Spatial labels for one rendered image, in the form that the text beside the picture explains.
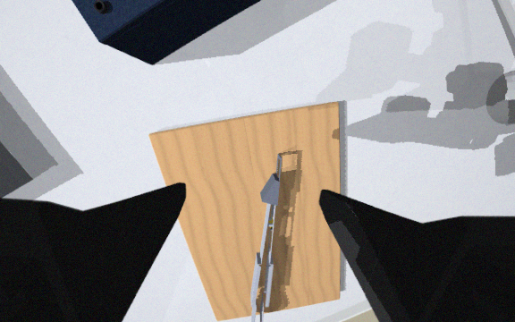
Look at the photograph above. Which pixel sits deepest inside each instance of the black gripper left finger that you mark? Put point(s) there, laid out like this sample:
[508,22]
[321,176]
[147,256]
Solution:
[95,259]

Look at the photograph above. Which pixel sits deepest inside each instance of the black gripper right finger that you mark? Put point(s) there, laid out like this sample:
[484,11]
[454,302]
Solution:
[404,266]

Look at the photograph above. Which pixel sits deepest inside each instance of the wooden board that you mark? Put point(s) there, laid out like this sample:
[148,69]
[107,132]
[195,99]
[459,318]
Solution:
[225,165]

